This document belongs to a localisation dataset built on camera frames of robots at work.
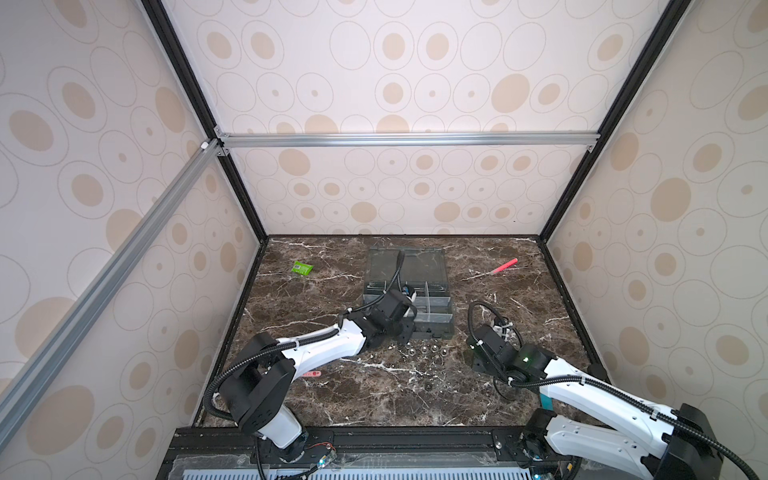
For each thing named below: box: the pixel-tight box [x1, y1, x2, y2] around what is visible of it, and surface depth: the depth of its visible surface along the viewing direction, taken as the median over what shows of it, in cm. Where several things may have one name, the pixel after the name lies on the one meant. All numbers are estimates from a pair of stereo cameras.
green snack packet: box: [291, 260, 314, 276], surface depth 111 cm
